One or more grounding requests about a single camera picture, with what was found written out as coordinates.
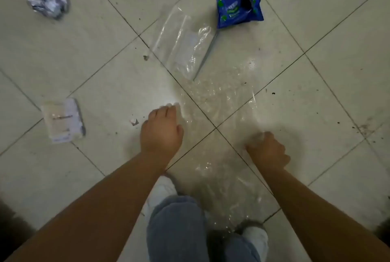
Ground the large clear plastic bag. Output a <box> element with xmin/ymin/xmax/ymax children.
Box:
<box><xmin>171</xmin><ymin>56</ymin><xmax>284</xmax><ymax>232</ymax></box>

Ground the person's white shoe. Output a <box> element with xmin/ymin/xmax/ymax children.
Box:
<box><xmin>236</xmin><ymin>221</ymin><xmax>269</xmax><ymax>262</ymax></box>
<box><xmin>143</xmin><ymin>176</ymin><xmax>178</xmax><ymax>213</ymax></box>

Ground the person's left hand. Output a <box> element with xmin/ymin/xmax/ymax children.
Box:
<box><xmin>140</xmin><ymin>105</ymin><xmax>184</xmax><ymax>159</ymax></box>

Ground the person's left forearm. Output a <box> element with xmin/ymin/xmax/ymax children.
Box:
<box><xmin>6</xmin><ymin>151</ymin><xmax>172</xmax><ymax>262</ymax></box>

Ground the person's white left shoe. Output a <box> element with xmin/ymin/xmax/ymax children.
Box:
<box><xmin>143</xmin><ymin>176</ymin><xmax>178</xmax><ymax>213</ymax></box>

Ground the small clear plastic bag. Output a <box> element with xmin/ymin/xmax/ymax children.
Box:
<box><xmin>142</xmin><ymin>4</ymin><xmax>217</xmax><ymax>81</ymax></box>

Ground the white paper packet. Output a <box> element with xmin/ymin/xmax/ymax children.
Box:
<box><xmin>41</xmin><ymin>98</ymin><xmax>86</xmax><ymax>143</ymax></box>

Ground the blue snack wrapper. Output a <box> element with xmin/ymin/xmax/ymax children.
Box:
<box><xmin>216</xmin><ymin>0</ymin><xmax>264</xmax><ymax>29</ymax></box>

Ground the person's right forearm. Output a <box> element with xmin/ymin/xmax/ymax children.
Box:
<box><xmin>259</xmin><ymin>166</ymin><xmax>390</xmax><ymax>262</ymax></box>

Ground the person's right hand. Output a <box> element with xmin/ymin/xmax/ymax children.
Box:
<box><xmin>246</xmin><ymin>132</ymin><xmax>291</xmax><ymax>170</ymax></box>

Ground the person's white right shoe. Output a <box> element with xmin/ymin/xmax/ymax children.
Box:
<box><xmin>236</xmin><ymin>221</ymin><xmax>269</xmax><ymax>262</ymax></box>

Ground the person's blue jeans leg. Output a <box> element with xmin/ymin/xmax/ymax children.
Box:
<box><xmin>147</xmin><ymin>195</ymin><xmax>262</xmax><ymax>262</ymax></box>

